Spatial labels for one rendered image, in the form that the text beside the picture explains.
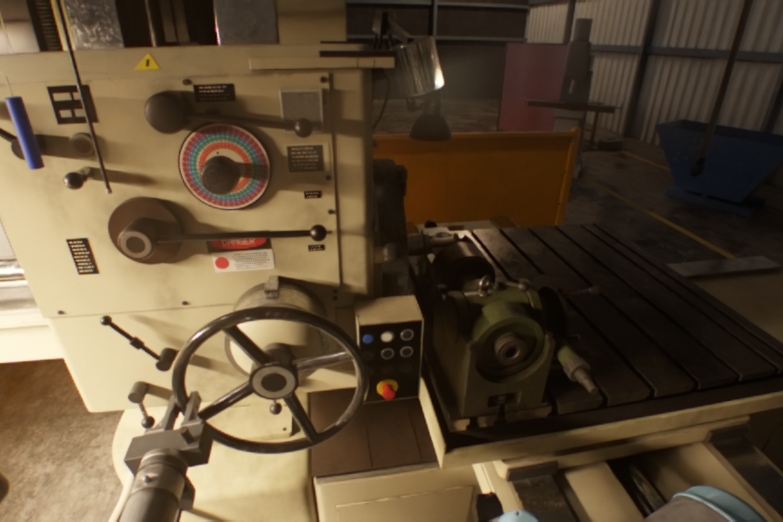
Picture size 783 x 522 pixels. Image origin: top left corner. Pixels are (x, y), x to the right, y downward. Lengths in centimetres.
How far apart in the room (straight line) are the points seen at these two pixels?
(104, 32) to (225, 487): 148
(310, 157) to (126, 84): 35
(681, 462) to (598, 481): 31
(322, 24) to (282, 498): 156
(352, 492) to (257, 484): 32
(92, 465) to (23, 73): 211
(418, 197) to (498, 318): 259
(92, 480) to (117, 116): 207
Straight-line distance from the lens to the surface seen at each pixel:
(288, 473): 162
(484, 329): 107
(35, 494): 280
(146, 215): 97
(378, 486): 165
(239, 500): 166
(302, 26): 152
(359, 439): 165
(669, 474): 170
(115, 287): 109
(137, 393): 122
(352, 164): 90
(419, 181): 353
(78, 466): 280
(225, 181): 82
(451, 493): 176
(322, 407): 176
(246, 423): 176
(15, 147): 100
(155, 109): 85
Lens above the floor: 189
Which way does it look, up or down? 28 degrees down
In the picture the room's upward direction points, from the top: 1 degrees clockwise
